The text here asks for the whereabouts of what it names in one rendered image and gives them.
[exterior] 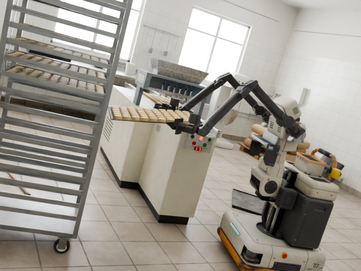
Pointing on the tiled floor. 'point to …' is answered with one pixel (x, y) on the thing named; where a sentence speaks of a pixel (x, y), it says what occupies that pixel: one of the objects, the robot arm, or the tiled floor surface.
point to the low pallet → (250, 151)
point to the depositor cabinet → (125, 142)
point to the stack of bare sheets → (247, 202)
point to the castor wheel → (60, 249)
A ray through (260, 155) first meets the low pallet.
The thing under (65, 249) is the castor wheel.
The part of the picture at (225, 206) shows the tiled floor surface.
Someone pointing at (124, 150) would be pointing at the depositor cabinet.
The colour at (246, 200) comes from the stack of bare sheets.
